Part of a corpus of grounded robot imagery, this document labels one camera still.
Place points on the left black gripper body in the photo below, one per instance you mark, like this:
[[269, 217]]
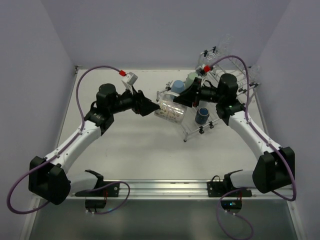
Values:
[[137, 102]]

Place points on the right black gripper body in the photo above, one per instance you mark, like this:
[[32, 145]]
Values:
[[196, 92]]

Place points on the white patterned ceramic mug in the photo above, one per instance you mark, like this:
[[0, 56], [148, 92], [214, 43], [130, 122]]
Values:
[[170, 110]]

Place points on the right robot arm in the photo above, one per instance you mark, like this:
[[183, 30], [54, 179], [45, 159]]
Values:
[[275, 164]]

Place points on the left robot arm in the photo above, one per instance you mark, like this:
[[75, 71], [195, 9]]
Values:
[[48, 178]]

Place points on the clear glass on rack top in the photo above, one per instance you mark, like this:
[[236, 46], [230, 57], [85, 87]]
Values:
[[225, 45]]

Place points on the clear glass on rack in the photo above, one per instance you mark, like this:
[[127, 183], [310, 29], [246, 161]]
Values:
[[225, 45], [254, 73]]

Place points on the clear glass on rack right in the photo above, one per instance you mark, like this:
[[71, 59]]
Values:
[[254, 73]]

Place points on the light blue plastic cup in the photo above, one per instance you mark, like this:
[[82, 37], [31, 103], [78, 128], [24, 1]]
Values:
[[178, 86]]

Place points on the light green plastic cup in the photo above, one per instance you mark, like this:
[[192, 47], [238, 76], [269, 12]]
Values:
[[190, 79]]

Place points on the dark blue ceramic cup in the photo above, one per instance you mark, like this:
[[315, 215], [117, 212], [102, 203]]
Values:
[[202, 116]]

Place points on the left black controller box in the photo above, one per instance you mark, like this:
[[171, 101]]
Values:
[[92, 205]]

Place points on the black controller box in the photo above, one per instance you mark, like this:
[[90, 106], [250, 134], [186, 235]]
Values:
[[92, 205], [232, 206]]

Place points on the right black controller box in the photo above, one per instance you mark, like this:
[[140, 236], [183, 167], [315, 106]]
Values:
[[232, 206]]

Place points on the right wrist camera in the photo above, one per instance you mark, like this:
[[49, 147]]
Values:
[[202, 70]]

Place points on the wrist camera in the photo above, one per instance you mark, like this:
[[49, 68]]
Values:
[[202, 70], [128, 80]]

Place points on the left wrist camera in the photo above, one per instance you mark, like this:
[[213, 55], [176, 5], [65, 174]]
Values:
[[128, 80]]

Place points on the metal wire dish rack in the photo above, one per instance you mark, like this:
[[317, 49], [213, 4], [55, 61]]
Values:
[[228, 64]]

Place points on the aluminium mounting rail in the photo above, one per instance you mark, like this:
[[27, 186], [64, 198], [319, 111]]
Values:
[[135, 188]]

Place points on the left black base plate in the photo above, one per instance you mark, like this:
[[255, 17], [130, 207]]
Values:
[[101, 190]]

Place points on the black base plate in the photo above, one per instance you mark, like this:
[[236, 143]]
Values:
[[101, 190], [218, 187]]

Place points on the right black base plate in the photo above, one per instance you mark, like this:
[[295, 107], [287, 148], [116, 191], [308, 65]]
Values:
[[218, 187]]

